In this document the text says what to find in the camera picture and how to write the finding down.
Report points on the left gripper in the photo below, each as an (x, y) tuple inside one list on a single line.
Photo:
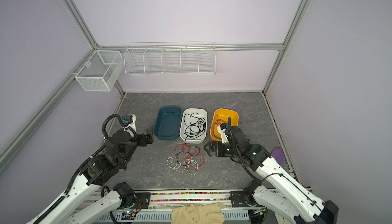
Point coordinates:
[(145, 138)]

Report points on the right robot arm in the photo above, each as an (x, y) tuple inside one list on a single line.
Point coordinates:
[(271, 187)]

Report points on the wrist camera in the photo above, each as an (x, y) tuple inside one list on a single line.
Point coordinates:
[(129, 122), (222, 130)]

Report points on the white plastic bin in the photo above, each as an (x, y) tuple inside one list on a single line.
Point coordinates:
[(193, 128)]

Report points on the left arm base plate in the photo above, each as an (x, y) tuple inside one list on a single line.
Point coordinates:
[(139, 200)]

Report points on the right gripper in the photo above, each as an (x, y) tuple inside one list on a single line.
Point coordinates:
[(221, 148)]

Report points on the small white mesh basket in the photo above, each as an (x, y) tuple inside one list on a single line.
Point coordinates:
[(100, 71)]

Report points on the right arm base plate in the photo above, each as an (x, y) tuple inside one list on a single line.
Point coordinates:
[(243, 199)]

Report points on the yellow plastic bin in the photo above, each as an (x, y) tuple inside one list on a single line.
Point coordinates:
[(220, 117)]

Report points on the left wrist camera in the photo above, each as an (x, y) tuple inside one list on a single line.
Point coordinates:
[(129, 122)]

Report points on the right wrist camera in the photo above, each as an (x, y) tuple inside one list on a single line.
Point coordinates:
[(222, 130)]

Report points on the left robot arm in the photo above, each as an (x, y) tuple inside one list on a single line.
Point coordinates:
[(93, 174)]

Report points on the cream work glove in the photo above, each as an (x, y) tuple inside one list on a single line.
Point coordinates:
[(196, 214)]

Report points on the teal plastic bin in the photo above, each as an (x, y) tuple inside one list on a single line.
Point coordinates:
[(168, 123)]

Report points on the long white wire basket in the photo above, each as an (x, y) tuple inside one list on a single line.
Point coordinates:
[(170, 58)]

